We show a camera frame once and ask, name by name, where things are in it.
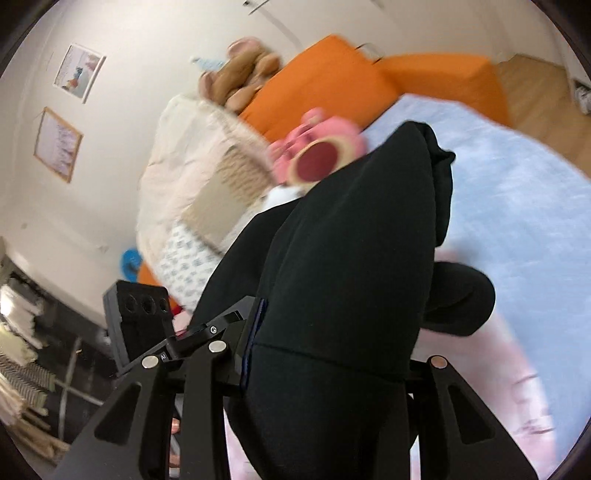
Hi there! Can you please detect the white floral pillow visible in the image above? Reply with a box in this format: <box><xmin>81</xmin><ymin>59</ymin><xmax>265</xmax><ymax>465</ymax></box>
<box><xmin>154</xmin><ymin>221</ymin><xmax>221</xmax><ymax>312</ymax></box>

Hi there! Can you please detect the white framed picture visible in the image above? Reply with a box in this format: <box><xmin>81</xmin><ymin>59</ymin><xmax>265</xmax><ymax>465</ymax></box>
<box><xmin>53</xmin><ymin>43</ymin><xmax>106</xmax><ymax>104</ymax></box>

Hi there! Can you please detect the blue neck pillow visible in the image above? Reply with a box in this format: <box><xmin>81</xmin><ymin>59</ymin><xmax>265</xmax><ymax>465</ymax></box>
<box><xmin>119</xmin><ymin>248</ymin><xmax>142</xmax><ymax>282</ymax></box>

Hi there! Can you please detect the pink strawberry bear plush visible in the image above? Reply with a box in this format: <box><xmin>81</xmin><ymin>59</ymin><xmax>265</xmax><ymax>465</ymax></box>
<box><xmin>267</xmin><ymin>108</ymin><xmax>368</xmax><ymax>190</ymax></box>

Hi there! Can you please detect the cream striped duvet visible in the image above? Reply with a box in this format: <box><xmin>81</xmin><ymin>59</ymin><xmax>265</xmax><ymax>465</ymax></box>
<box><xmin>135</xmin><ymin>94</ymin><xmax>279</xmax><ymax>278</ymax></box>

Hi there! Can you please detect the black zip jacket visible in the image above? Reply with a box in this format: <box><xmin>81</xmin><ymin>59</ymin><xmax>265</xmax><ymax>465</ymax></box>
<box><xmin>191</xmin><ymin>121</ymin><xmax>495</xmax><ymax>479</ymax></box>

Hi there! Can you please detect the light blue quilted blanket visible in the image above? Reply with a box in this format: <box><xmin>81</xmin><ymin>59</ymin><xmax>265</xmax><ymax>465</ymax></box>
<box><xmin>365</xmin><ymin>95</ymin><xmax>590</xmax><ymax>479</ymax></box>

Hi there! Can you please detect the wooden framed picture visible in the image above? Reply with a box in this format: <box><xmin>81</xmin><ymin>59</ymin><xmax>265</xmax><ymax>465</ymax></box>
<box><xmin>33</xmin><ymin>107</ymin><xmax>83</xmax><ymax>183</ymax></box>

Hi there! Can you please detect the pink Hello Kitty bedsheet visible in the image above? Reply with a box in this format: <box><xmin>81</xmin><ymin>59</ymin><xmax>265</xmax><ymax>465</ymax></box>
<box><xmin>170</xmin><ymin>248</ymin><xmax>560</xmax><ymax>480</ymax></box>

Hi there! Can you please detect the beige patchwork pillow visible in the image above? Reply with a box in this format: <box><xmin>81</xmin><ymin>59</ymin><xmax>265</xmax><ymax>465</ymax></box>
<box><xmin>181</xmin><ymin>146</ymin><xmax>276</xmax><ymax>254</ymax></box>

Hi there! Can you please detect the brown bear plush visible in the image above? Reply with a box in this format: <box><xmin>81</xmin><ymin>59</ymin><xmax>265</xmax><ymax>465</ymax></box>
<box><xmin>198</xmin><ymin>37</ymin><xmax>283</xmax><ymax>115</ymax></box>

